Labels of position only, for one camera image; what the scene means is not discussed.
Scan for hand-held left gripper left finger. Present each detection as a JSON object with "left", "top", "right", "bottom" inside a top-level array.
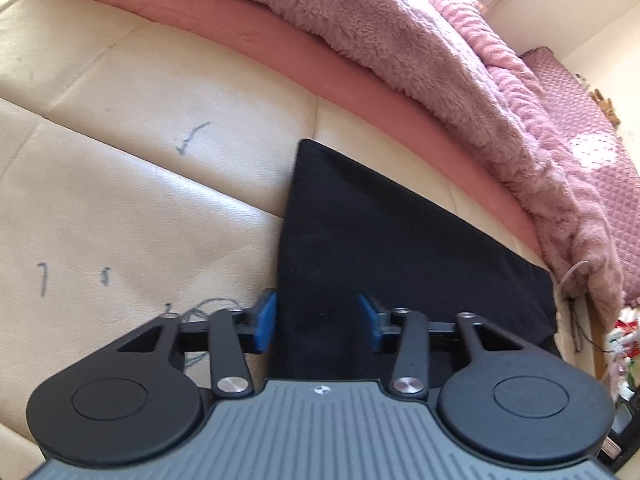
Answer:
[{"left": 116, "top": 290, "right": 278, "bottom": 400}]

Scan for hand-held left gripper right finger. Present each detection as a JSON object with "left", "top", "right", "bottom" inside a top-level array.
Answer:
[{"left": 357, "top": 294, "right": 534, "bottom": 401}]

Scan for black pants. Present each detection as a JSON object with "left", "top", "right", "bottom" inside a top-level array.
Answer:
[{"left": 265, "top": 139, "right": 560, "bottom": 380}]

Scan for grey thread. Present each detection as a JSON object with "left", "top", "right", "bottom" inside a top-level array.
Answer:
[{"left": 179, "top": 299, "right": 241, "bottom": 366}]

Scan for colourful printed item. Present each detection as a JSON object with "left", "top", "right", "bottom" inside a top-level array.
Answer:
[{"left": 605, "top": 305, "right": 640, "bottom": 376}]

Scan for pink quilted headboard cover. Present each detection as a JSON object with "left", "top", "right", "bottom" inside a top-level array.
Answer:
[{"left": 520, "top": 46, "right": 640, "bottom": 306}]

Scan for pink bed sheet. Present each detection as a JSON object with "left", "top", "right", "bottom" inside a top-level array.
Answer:
[{"left": 0, "top": 0, "right": 551, "bottom": 271}]

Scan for pink fluffy blanket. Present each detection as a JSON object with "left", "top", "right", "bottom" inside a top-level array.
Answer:
[{"left": 172, "top": 0, "right": 626, "bottom": 331}]

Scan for brown stuffed toy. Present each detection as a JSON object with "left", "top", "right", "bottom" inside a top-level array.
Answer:
[{"left": 575, "top": 74, "right": 622, "bottom": 128}]

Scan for black cable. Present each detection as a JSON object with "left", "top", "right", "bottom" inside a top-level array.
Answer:
[{"left": 565, "top": 295, "right": 613, "bottom": 353}]

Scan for white cable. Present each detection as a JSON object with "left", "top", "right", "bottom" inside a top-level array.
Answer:
[{"left": 559, "top": 259, "right": 591, "bottom": 291}]

